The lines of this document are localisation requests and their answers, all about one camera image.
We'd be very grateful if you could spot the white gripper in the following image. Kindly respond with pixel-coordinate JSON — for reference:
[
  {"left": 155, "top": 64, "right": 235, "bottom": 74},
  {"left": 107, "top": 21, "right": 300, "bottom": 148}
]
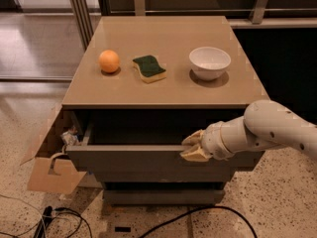
[{"left": 180, "top": 121, "right": 234, "bottom": 162}]

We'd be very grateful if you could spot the grey top drawer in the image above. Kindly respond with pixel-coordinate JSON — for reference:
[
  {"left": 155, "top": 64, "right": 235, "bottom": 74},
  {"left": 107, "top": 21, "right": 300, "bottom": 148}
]
[{"left": 65, "top": 119, "right": 265, "bottom": 183}]

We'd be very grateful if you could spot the grey drawer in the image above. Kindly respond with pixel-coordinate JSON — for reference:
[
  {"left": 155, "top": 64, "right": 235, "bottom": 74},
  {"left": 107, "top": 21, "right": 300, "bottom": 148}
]
[
  {"left": 103, "top": 189, "right": 225, "bottom": 205},
  {"left": 65, "top": 119, "right": 265, "bottom": 183}
]

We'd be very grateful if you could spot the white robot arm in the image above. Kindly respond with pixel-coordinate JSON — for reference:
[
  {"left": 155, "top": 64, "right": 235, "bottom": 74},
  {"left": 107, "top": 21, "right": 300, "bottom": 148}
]
[{"left": 180, "top": 100, "right": 317, "bottom": 162}]

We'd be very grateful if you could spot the grey drawer cabinet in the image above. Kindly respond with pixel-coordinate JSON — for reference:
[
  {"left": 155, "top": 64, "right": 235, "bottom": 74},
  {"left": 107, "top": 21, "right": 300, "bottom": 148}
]
[{"left": 62, "top": 16, "right": 267, "bottom": 191}]

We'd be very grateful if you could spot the grey bottom drawer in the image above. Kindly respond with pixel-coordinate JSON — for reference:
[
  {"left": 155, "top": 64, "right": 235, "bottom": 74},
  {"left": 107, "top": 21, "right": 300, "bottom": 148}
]
[{"left": 103, "top": 189, "right": 225, "bottom": 205}]

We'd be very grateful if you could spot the white bowl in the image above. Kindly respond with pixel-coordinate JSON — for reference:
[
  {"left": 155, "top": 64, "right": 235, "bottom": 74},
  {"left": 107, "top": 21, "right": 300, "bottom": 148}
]
[{"left": 189, "top": 47, "right": 231, "bottom": 81}]

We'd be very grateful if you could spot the green yellow sponge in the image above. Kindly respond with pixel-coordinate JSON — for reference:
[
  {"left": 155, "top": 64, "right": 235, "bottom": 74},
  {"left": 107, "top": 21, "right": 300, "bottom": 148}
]
[{"left": 133, "top": 55, "right": 166, "bottom": 83}]

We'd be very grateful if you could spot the orange fruit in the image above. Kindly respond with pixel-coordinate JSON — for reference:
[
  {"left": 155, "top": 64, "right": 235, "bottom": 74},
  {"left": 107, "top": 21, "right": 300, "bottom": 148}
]
[{"left": 98, "top": 50, "right": 120, "bottom": 73}]

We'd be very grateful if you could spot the crumpled silver wrapper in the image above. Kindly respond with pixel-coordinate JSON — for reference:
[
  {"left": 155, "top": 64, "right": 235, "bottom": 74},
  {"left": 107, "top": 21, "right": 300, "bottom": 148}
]
[{"left": 60, "top": 126, "right": 80, "bottom": 146}]

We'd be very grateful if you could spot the brown cardboard box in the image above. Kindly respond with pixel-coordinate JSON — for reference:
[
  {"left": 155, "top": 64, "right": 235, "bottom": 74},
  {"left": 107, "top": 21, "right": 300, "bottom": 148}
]
[{"left": 21, "top": 104, "right": 86, "bottom": 194}]

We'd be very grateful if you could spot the metal window railing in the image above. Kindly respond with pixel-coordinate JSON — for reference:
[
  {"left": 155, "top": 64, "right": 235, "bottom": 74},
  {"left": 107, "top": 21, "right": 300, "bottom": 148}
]
[{"left": 70, "top": 0, "right": 317, "bottom": 46}]

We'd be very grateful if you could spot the black floor cable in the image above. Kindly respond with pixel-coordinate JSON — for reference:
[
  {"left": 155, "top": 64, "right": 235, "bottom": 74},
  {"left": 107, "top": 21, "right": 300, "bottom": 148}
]
[{"left": 138, "top": 205, "right": 259, "bottom": 238}]

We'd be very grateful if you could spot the black cable bundle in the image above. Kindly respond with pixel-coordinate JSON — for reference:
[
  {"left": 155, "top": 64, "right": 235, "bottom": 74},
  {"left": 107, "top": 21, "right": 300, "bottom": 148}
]
[{"left": 0, "top": 205, "right": 93, "bottom": 238}]

